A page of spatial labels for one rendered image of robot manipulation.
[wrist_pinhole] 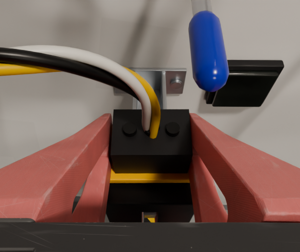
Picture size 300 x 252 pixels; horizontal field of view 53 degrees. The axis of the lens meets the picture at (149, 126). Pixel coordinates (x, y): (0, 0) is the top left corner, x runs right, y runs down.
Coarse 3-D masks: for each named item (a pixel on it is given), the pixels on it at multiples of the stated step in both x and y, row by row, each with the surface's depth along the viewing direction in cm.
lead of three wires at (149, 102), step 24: (0, 48) 6; (24, 48) 7; (48, 48) 7; (72, 48) 7; (0, 72) 6; (24, 72) 7; (72, 72) 7; (96, 72) 7; (120, 72) 8; (144, 96) 9; (144, 120) 10
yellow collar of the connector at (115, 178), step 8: (112, 168) 13; (112, 176) 13; (120, 176) 13; (128, 176) 13; (136, 176) 13; (144, 176) 13; (152, 176) 13; (160, 176) 13; (168, 176) 13; (176, 176) 13; (184, 176) 13
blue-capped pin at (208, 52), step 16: (192, 0) 8; (208, 0) 8; (208, 16) 7; (192, 32) 7; (208, 32) 7; (192, 48) 7; (208, 48) 7; (224, 48) 7; (192, 64) 7; (208, 64) 6; (224, 64) 6; (208, 80) 6; (224, 80) 7
